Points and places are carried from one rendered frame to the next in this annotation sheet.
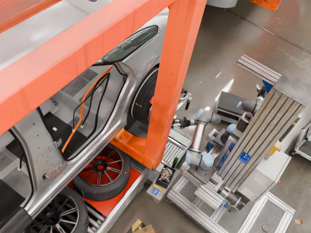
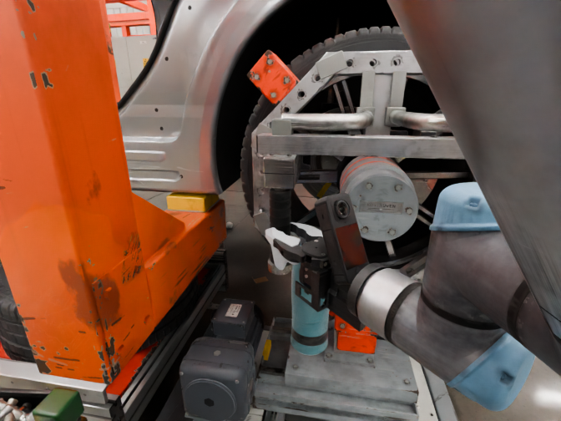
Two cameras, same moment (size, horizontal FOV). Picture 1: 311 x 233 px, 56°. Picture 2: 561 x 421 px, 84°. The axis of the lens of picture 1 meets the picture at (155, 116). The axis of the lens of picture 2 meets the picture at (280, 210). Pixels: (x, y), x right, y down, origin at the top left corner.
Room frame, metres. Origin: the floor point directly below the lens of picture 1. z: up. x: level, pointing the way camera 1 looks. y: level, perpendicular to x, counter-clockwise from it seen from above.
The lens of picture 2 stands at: (1.83, -0.68, 1.04)
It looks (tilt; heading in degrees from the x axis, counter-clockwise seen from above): 20 degrees down; 75
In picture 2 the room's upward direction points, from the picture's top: straight up
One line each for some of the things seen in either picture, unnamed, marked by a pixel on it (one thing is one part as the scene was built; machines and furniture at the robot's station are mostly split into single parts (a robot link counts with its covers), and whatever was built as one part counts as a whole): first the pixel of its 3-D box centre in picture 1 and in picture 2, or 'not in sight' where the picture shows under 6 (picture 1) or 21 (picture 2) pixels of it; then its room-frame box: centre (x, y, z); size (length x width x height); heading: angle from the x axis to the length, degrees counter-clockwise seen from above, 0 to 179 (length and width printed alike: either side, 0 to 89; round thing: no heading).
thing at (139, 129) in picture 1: (146, 122); (350, 323); (2.28, 0.09, 0.32); 0.40 x 0.30 x 0.28; 155
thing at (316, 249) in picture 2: (184, 123); (338, 277); (2.01, -0.34, 0.80); 0.12 x 0.08 x 0.09; 110
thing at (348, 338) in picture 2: not in sight; (356, 306); (2.22, -0.03, 0.48); 0.16 x 0.12 x 0.17; 65
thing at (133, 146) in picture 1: (127, 138); (169, 219); (1.73, 0.25, 0.69); 0.52 x 0.17 x 0.35; 65
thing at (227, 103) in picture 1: (229, 109); not in sight; (2.93, -1.06, 0.17); 0.43 x 0.36 x 0.34; 81
